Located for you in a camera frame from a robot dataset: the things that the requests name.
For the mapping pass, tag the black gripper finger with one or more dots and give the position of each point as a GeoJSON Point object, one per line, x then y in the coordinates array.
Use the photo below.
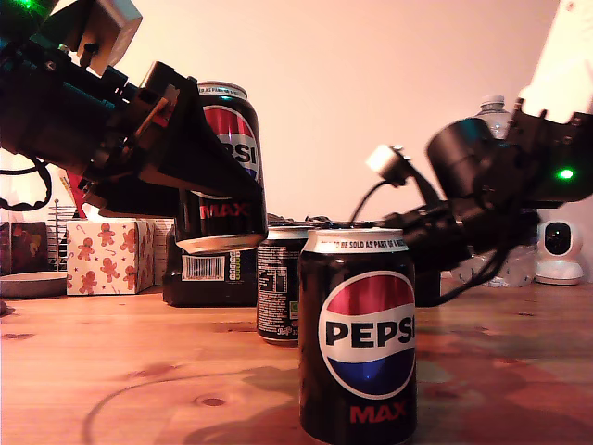
{"type": "Point", "coordinates": [208, 157]}
{"type": "Point", "coordinates": [139, 201]}

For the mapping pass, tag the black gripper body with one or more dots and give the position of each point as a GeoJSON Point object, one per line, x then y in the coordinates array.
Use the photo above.
{"type": "Point", "coordinates": [92, 134]}

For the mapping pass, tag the black Pepsi Max can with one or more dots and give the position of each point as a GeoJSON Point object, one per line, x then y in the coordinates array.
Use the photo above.
{"type": "Point", "coordinates": [357, 296]}
{"type": "Point", "coordinates": [278, 287]}
{"type": "Point", "coordinates": [241, 116]}

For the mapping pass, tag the shrink-wrapped Pepsi can multipack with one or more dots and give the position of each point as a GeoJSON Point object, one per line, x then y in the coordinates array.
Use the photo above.
{"type": "Point", "coordinates": [208, 289]}

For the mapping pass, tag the white paper tissue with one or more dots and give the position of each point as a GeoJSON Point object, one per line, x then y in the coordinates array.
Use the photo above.
{"type": "Point", "coordinates": [95, 214]}

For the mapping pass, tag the small white printed carton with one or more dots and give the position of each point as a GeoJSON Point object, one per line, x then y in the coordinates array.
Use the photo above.
{"type": "Point", "coordinates": [162, 250]}

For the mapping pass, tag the gingerbread print tissue box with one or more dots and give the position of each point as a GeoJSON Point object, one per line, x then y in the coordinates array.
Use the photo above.
{"type": "Point", "coordinates": [106, 278]}

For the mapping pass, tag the dark reddish wooden box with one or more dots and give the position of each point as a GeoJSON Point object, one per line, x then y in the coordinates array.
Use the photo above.
{"type": "Point", "coordinates": [28, 248]}

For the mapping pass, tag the grey shallow dish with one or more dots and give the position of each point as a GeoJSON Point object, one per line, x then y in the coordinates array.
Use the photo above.
{"type": "Point", "coordinates": [32, 283]}

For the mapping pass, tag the small dark object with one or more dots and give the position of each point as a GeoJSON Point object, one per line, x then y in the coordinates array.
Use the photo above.
{"type": "Point", "coordinates": [5, 309]}

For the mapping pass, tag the large clear water bottle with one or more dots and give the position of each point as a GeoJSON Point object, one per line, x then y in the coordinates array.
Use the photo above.
{"type": "Point", "coordinates": [492, 104]}

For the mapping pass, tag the arm white camera box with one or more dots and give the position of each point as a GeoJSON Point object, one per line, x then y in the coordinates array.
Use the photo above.
{"type": "Point", "coordinates": [387, 162]}

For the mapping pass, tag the small white round camera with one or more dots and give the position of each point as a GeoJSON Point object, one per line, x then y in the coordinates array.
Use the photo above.
{"type": "Point", "coordinates": [558, 273]}

